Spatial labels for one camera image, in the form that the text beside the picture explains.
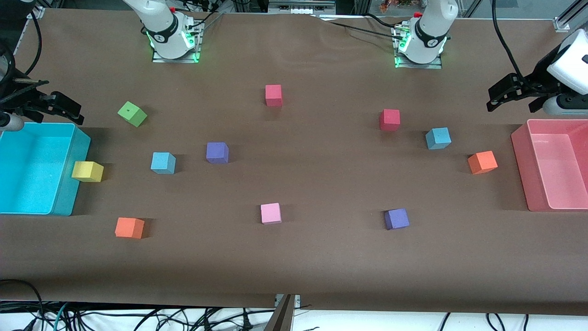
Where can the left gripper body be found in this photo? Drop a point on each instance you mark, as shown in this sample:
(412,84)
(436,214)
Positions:
(538,81)

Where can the light blue foam block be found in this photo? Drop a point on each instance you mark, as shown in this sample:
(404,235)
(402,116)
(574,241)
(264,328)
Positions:
(163,162)
(438,138)

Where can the cyan plastic bin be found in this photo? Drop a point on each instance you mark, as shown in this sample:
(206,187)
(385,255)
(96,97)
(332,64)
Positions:
(32,170)

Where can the green foam block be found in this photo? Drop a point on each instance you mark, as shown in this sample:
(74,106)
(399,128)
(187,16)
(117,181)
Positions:
(132,114)

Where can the yellow foam block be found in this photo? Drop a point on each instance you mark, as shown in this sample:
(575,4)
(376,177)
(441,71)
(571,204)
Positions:
(87,171)

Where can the pink plastic bin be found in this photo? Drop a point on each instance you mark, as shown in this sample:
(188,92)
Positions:
(558,170)

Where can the orange foam block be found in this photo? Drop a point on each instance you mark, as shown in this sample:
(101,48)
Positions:
(129,227)
(482,162)

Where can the red foam block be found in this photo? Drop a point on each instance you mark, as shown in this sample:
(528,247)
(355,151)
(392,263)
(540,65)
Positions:
(389,119)
(274,94)

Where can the purple foam block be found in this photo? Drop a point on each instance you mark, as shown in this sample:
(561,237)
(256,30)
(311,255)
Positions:
(396,219)
(217,152)

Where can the grey device box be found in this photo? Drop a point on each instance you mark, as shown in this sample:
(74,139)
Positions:
(301,7)

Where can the pink foam block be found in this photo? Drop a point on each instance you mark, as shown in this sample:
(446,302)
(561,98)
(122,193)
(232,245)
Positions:
(271,213)

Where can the brown table cover sheet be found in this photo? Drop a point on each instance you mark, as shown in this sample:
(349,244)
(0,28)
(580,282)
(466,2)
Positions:
(321,257)

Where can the aluminium frame profile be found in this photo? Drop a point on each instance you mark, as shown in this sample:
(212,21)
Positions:
(562,23)

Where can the aluminium frame corner bracket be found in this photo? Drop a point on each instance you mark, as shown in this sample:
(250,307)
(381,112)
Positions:
(36,13)

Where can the small metal bracket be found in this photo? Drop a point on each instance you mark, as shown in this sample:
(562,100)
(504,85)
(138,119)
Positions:
(296,301)

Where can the dark brown post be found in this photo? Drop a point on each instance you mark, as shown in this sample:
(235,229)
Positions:
(281,317)

